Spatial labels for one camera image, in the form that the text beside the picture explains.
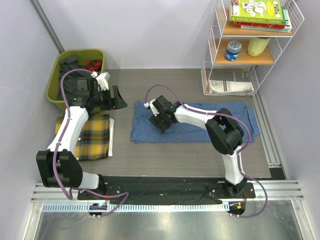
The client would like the blue checked long sleeve shirt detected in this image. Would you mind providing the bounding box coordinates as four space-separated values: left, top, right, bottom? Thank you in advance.
130 101 261 144

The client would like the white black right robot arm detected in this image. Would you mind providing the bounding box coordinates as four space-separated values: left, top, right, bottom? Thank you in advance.
144 95 247 198

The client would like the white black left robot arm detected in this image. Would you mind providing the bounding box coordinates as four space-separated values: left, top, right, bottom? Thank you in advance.
36 72 128 200

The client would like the red black garment in bin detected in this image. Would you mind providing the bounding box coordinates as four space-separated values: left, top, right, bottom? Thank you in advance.
85 59 103 72

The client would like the folded yellow plaid shirt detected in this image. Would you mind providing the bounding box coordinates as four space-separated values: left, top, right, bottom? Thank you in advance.
54 114 115 162

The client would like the olive green plastic bin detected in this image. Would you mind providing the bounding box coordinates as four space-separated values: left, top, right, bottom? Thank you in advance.
46 49 107 112

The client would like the dark grey shirt in bin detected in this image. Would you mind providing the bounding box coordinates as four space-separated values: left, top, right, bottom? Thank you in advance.
58 54 91 102

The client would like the white folded paper booklet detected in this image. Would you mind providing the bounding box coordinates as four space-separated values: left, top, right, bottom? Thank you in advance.
208 79 255 96

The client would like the blue white round tin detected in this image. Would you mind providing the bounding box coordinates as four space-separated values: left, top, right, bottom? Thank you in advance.
224 41 242 62

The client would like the pale yellow faceted vase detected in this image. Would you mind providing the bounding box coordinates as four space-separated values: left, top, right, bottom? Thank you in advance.
248 37 271 57

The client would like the red book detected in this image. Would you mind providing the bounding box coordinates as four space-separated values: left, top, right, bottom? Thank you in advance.
233 21 286 30

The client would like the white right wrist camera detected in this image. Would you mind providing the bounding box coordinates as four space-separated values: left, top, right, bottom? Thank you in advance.
143 99 159 116

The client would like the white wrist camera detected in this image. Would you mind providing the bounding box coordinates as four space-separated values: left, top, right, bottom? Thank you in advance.
143 99 159 116
91 71 111 91

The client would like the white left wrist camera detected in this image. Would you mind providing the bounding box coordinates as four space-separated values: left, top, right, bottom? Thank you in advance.
91 71 111 91

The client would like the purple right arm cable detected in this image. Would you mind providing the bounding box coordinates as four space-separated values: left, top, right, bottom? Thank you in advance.
144 84 269 220

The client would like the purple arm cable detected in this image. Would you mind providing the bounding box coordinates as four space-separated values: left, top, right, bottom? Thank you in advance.
144 84 269 220
52 69 130 230

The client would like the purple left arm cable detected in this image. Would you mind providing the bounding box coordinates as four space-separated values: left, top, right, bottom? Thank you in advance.
52 69 130 230

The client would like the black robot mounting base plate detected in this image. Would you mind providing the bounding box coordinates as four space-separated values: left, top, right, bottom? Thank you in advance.
93 176 256 201

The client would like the white slotted cable duct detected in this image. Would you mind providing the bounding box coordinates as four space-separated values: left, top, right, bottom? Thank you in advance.
42 201 230 213

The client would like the white wire shelf rack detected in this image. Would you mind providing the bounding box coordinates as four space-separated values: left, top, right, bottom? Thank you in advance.
201 0 304 96

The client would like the aluminium extrusion rail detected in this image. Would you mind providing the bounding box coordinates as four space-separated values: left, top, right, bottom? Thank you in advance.
31 180 305 203

